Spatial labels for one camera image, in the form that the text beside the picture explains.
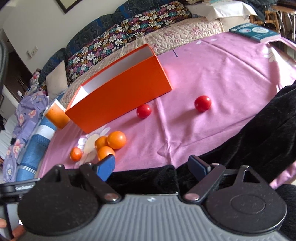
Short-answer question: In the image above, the small orange tangerine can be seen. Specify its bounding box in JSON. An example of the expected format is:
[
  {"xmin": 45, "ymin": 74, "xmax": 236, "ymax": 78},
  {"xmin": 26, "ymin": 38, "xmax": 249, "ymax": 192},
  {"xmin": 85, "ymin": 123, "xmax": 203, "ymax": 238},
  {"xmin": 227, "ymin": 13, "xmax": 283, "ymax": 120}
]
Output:
[
  {"xmin": 97, "ymin": 146, "xmax": 115, "ymax": 161},
  {"xmin": 94, "ymin": 136, "xmax": 108, "ymax": 151},
  {"xmin": 70, "ymin": 147, "xmax": 83, "ymax": 162}
]

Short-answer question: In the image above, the teal book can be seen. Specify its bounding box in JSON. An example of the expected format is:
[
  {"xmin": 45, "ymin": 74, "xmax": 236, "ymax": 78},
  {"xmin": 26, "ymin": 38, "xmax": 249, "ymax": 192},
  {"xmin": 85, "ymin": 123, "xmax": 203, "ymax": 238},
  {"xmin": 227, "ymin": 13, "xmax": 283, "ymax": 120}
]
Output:
[{"xmin": 229, "ymin": 23, "xmax": 281, "ymax": 43}]

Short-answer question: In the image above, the person's hand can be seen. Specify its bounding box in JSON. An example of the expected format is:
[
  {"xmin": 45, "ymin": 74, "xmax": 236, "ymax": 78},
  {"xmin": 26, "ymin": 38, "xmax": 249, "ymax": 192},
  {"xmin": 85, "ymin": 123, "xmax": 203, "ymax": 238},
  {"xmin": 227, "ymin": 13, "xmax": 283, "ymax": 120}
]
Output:
[{"xmin": 0, "ymin": 217, "xmax": 26, "ymax": 239}]

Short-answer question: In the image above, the blue striped blanket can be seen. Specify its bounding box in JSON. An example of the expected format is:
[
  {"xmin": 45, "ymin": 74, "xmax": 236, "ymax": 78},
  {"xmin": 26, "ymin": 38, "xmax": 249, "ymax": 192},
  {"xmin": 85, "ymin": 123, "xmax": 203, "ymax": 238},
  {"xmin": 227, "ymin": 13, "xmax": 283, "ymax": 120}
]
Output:
[{"xmin": 16, "ymin": 117, "xmax": 57, "ymax": 181}]

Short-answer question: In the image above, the orange fruit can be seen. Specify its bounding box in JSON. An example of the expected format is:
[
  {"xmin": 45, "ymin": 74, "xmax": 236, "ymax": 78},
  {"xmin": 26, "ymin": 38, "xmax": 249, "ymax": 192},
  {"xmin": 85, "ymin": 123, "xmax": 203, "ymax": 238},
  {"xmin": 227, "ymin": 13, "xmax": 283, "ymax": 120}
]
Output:
[{"xmin": 107, "ymin": 131, "xmax": 127, "ymax": 150}]

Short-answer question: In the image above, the orange cardboard box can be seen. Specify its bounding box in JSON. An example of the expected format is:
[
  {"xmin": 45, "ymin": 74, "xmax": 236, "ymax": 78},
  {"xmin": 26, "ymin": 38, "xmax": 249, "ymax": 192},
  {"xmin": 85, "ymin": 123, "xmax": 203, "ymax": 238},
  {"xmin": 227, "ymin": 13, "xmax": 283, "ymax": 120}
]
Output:
[{"xmin": 65, "ymin": 44, "xmax": 172, "ymax": 133}]

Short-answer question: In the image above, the floral pillow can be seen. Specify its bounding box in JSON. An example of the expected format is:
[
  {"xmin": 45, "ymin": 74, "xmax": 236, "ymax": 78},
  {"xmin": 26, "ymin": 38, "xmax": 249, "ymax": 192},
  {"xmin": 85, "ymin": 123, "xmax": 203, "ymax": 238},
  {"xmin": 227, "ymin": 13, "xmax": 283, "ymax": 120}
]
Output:
[
  {"xmin": 120, "ymin": 1, "xmax": 192, "ymax": 42},
  {"xmin": 66, "ymin": 24, "xmax": 127, "ymax": 85}
]

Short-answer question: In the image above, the orange white cup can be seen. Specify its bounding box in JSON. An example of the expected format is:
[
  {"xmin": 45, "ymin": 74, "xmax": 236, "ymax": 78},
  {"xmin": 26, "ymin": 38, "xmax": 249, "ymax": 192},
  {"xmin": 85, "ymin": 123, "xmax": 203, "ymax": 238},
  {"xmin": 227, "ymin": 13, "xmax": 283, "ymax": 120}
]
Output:
[{"xmin": 44, "ymin": 99, "xmax": 70, "ymax": 130}]

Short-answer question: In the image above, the dark blue sofa backrest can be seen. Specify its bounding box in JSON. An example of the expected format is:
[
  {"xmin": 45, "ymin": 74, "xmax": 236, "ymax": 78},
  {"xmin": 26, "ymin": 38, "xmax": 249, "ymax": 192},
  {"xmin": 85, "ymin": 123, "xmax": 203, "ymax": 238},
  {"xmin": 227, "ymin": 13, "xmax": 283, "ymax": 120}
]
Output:
[{"xmin": 39, "ymin": 0, "xmax": 171, "ymax": 84}]

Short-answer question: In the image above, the pink tablecloth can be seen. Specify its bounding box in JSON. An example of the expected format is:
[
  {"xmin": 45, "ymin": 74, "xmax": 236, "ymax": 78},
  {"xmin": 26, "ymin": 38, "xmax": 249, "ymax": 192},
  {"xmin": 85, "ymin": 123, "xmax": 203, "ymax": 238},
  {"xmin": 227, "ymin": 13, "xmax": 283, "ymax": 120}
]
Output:
[{"xmin": 39, "ymin": 33, "xmax": 295, "ymax": 176}]

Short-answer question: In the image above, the beige cushion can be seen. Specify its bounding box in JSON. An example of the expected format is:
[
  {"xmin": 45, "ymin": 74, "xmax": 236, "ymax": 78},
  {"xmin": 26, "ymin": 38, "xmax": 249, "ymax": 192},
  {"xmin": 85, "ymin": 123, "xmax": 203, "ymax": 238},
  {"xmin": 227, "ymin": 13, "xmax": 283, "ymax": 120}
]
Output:
[{"xmin": 46, "ymin": 61, "xmax": 68, "ymax": 101}]

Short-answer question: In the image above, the wall switch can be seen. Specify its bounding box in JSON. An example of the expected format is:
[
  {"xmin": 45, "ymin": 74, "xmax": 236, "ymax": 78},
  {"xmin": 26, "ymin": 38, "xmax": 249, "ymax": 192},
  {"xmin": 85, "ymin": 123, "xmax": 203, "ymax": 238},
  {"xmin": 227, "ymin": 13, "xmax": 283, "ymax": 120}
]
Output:
[{"xmin": 27, "ymin": 46, "xmax": 39, "ymax": 58}]

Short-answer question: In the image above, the floral pillow right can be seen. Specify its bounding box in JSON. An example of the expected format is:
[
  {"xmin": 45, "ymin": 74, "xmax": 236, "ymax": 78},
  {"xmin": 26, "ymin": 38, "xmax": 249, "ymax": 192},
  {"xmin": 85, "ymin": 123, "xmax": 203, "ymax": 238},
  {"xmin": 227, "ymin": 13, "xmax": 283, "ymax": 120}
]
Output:
[{"xmin": 120, "ymin": 1, "xmax": 192, "ymax": 42}]

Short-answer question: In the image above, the framed picture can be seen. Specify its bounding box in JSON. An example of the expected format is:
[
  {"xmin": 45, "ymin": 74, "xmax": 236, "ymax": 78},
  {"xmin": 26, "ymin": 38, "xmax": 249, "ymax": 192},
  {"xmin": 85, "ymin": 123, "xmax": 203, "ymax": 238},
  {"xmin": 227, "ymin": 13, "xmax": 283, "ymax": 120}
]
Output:
[{"xmin": 56, "ymin": 0, "xmax": 82, "ymax": 14}]

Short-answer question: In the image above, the purple floral blanket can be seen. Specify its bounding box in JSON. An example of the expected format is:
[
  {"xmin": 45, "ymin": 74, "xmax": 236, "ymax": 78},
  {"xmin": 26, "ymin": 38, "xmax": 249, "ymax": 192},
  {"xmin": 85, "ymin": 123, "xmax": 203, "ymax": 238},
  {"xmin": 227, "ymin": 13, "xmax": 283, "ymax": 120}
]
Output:
[{"xmin": 3, "ymin": 90, "xmax": 50, "ymax": 182}]

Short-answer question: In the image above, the red ball fruit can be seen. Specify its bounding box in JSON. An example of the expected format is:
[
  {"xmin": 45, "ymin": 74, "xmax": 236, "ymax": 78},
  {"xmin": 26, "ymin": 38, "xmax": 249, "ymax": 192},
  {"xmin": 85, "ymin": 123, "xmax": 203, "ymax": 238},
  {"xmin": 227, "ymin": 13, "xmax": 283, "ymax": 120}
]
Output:
[
  {"xmin": 137, "ymin": 104, "xmax": 152, "ymax": 119},
  {"xmin": 194, "ymin": 95, "xmax": 212, "ymax": 113}
]

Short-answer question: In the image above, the floral pillow left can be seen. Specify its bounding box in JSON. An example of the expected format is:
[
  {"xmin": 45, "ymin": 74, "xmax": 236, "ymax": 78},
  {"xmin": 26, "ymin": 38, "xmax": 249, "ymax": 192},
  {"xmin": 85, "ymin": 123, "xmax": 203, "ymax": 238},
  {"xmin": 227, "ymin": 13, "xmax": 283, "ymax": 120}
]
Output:
[{"xmin": 66, "ymin": 24, "xmax": 127, "ymax": 85}]

